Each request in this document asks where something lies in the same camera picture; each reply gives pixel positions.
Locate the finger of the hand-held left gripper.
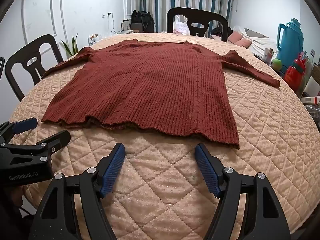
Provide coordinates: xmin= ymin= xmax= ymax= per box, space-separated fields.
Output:
xmin=0 ymin=117 xmax=38 ymax=147
xmin=0 ymin=130 xmax=71 ymax=167

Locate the green potted plant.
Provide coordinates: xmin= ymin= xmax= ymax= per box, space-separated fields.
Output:
xmin=61 ymin=34 xmax=79 ymax=58

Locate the small white box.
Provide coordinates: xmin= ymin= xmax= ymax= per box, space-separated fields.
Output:
xmin=264 ymin=47 xmax=274 ymax=63

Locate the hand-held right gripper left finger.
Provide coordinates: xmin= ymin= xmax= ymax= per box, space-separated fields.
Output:
xmin=29 ymin=142 xmax=126 ymax=240

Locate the beige quilted blanket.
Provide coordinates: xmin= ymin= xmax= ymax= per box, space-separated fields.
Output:
xmin=6 ymin=32 xmax=320 ymax=240

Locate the teal thermos jug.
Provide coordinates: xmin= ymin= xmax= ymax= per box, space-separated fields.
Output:
xmin=277 ymin=18 xmax=305 ymax=67

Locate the striped curtain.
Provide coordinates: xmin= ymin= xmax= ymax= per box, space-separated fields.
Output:
xmin=135 ymin=0 xmax=232 ymax=34

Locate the red and white carton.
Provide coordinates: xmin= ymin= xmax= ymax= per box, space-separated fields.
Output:
xmin=301 ymin=96 xmax=320 ymax=105

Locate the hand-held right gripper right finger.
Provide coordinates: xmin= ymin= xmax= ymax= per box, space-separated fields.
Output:
xmin=194 ymin=143 xmax=292 ymax=240

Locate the red plastic bottle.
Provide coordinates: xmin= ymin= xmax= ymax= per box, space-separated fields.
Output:
xmin=284 ymin=52 xmax=307 ymax=92

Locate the rust red knit sweater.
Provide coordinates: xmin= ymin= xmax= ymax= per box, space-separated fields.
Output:
xmin=41 ymin=39 xmax=280 ymax=150

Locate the white plastic bag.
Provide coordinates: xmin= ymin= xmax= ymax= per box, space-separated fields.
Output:
xmin=173 ymin=16 xmax=191 ymax=35

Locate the black backpack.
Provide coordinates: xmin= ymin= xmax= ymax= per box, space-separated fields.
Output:
xmin=140 ymin=11 xmax=156 ymax=33
xmin=131 ymin=10 xmax=142 ymax=25

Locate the bed with white sheet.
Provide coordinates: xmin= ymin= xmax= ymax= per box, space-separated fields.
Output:
xmin=231 ymin=25 xmax=278 ymax=58

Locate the small printed box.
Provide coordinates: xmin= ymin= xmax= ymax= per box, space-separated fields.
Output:
xmin=89 ymin=33 xmax=102 ymax=46

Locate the pink pillow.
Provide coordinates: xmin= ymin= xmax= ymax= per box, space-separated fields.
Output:
xmin=236 ymin=38 xmax=252 ymax=48
xmin=229 ymin=31 xmax=243 ymax=44

